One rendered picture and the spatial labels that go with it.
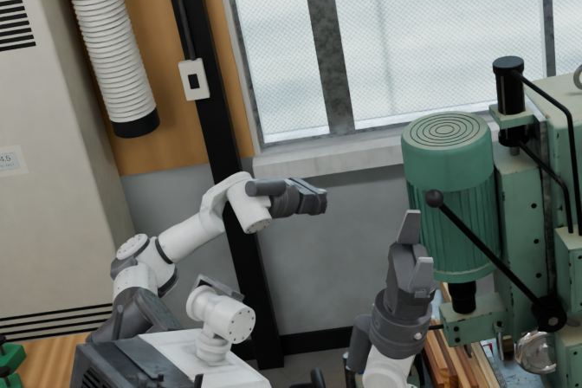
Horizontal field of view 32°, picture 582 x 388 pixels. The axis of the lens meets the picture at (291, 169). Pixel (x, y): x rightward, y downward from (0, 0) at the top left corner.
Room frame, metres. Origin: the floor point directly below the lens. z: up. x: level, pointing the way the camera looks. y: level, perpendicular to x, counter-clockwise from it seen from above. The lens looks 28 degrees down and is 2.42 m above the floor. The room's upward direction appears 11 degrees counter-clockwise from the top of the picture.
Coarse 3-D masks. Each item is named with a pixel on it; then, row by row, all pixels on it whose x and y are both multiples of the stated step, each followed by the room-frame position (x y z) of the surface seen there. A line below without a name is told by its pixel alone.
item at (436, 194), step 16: (432, 192) 1.61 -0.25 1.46; (448, 208) 1.61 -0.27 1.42; (464, 224) 1.61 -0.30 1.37; (480, 240) 1.61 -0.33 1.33; (496, 256) 1.61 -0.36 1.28; (512, 272) 1.62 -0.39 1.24; (528, 288) 1.62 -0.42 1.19; (544, 304) 1.62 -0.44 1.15; (544, 320) 1.59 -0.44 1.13; (560, 320) 1.59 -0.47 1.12; (576, 320) 1.62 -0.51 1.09
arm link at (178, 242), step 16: (192, 224) 1.87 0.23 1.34; (160, 240) 1.87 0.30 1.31; (176, 240) 1.86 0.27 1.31; (192, 240) 1.85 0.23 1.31; (208, 240) 1.86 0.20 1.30; (144, 256) 1.83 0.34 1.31; (160, 256) 1.86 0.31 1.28; (176, 256) 1.85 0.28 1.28; (160, 272) 1.83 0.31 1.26; (176, 272) 1.88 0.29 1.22; (160, 288) 1.81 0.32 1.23
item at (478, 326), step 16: (448, 304) 1.78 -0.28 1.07; (480, 304) 1.76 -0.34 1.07; (496, 304) 1.75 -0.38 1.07; (448, 320) 1.72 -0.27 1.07; (464, 320) 1.72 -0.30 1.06; (480, 320) 1.72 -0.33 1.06; (496, 320) 1.72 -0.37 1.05; (448, 336) 1.72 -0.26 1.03; (464, 336) 1.72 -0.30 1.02; (480, 336) 1.72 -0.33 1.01; (496, 336) 1.72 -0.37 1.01
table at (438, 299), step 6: (438, 294) 2.05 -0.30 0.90; (438, 300) 2.03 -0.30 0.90; (444, 300) 2.02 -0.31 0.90; (372, 306) 2.06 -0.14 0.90; (432, 306) 2.01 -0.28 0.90; (432, 312) 1.99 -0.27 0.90; (438, 312) 1.98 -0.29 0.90; (438, 318) 1.96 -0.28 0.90; (426, 372) 1.77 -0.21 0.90; (426, 378) 1.75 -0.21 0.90; (426, 384) 1.74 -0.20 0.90
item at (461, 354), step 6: (456, 348) 1.77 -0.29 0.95; (462, 354) 1.75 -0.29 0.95; (462, 360) 1.73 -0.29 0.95; (468, 360) 1.73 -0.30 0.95; (462, 366) 1.71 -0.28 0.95; (468, 366) 1.71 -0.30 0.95; (468, 372) 1.69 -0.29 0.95; (468, 378) 1.67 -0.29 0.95; (474, 378) 1.67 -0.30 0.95; (474, 384) 1.65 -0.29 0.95
